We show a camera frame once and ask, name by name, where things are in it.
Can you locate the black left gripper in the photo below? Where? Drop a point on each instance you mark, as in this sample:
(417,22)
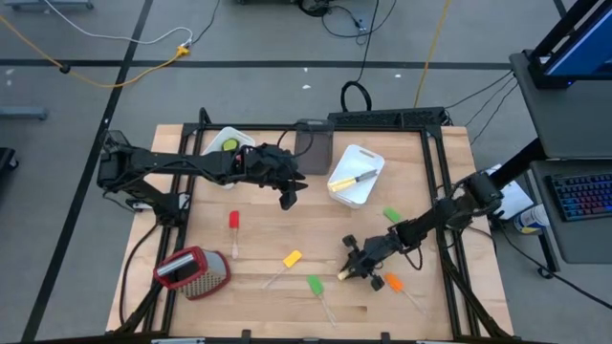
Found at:
(268,167)

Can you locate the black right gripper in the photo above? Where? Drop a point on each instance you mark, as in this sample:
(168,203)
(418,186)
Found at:
(378,248)

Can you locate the smoky translucent plastic bin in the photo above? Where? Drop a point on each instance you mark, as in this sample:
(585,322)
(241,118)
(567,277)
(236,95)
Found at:
(313,153)

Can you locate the white plastic bin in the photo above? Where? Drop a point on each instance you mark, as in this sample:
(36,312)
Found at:
(358,196)
(215,143)

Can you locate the green plastic spoon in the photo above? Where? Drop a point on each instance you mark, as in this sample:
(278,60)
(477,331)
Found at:
(230,144)

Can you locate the red steel box grater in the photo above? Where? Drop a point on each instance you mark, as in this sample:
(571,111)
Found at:
(210,272)

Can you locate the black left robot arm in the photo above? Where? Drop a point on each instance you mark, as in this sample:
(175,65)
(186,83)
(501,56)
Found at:
(158,165)

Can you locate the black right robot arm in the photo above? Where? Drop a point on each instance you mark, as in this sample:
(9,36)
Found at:
(444,215)

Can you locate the black perforated power box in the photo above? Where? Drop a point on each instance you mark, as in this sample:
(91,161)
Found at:
(382,117)

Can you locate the white paper sheet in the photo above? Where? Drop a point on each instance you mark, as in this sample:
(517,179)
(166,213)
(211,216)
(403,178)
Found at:
(514,200)

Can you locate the white labelled bottle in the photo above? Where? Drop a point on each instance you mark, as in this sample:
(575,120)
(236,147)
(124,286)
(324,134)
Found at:
(531,220)

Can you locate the black power supply unit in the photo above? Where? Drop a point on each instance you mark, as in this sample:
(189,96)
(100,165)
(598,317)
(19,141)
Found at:
(115,139)

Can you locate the black desk column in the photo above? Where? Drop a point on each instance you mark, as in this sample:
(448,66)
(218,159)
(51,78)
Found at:
(521,162)

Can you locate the grey desk surface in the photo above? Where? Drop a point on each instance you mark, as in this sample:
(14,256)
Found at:
(564,119)
(583,239)

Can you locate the backlit black keyboard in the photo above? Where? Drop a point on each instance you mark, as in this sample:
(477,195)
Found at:
(583,196)

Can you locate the grey floor base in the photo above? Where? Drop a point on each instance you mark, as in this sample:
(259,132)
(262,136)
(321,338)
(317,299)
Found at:
(48,4)
(24,113)

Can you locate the black floor object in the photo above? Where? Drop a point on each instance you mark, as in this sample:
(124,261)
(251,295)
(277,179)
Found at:
(6,160)

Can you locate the black computer monitor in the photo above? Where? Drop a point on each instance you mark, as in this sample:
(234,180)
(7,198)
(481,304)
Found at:
(583,52)

